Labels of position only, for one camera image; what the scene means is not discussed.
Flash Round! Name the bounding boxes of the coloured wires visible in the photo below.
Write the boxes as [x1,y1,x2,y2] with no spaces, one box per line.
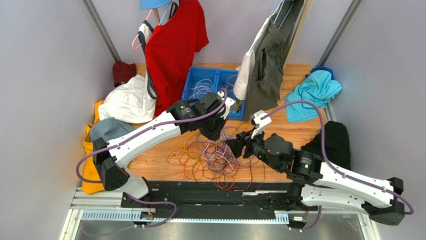
[166,119,266,191]

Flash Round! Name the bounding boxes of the metal corner rail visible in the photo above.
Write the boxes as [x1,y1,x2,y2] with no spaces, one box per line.
[81,0,121,62]
[316,0,363,67]

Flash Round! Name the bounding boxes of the dark blue cloth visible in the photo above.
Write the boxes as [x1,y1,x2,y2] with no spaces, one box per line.
[304,66,336,80]

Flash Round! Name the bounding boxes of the blue hat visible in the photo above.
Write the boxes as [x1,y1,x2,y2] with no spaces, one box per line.
[139,0,172,10]

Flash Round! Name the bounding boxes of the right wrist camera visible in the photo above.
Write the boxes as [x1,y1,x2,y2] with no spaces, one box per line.
[250,110,272,139]

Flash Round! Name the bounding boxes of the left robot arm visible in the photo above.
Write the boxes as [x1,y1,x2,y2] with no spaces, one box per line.
[92,88,236,199]

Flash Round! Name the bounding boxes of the grey-blue cloth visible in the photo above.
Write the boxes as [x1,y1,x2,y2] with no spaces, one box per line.
[88,117,135,143]

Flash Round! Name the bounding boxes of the red t-shirt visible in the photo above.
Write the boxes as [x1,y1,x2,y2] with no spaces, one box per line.
[145,0,209,116]

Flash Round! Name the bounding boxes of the metal corner rail right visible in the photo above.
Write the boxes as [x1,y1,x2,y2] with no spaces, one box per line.
[316,0,363,67]

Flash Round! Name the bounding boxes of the blue divided plastic bin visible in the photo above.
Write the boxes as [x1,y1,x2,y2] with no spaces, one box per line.
[181,66,245,120]

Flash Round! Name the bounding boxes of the pink hanger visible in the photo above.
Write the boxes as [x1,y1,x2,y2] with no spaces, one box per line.
[131,9,154,51]

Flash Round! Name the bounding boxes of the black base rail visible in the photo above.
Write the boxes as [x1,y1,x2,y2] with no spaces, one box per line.
[71,180,372,225]

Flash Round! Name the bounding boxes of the dark red cloth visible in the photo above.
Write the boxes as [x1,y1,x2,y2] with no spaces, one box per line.
[112,61,137,87]

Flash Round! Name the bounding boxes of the white cloth with black trim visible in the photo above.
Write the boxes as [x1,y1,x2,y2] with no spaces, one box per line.
[98,20,159,125]

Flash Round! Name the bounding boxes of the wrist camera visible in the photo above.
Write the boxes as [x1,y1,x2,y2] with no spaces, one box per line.
[250,110,272,139]
[216,89,236,120]

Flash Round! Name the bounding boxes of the metal corner rail left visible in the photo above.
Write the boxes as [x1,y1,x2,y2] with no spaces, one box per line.
[81,0,121,62]

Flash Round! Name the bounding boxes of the pale wire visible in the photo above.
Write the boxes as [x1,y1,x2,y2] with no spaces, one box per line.
[187,78,215,101]

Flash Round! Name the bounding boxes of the olive green hanging garment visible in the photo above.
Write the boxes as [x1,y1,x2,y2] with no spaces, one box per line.
[243,0,305,121]

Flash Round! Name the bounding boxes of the wooden pole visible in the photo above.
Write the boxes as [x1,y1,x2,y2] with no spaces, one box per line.
[283,0,312,69]

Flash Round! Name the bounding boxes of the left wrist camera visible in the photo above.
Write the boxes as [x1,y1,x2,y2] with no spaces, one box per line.
[216,89,236,120]

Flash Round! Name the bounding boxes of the yellow cloth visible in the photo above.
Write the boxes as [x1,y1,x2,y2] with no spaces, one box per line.
[81,100,106,195]

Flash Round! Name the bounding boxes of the coiled black cable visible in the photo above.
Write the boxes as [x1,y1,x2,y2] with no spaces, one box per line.
[226,74,246,114]

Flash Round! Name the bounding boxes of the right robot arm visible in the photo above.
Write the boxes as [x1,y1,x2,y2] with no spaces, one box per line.
[226,131,406,226]

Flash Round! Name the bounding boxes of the turquoise cloth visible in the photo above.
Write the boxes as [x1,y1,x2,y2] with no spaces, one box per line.
[285,70,342,123]

